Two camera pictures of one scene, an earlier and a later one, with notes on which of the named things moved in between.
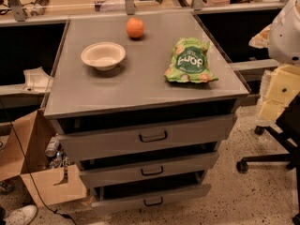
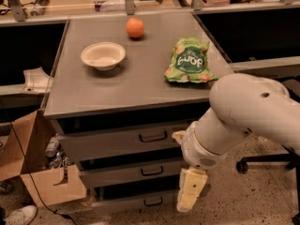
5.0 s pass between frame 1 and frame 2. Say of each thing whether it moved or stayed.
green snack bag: stayed
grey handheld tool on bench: stayed
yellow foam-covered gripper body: moved
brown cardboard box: stayed
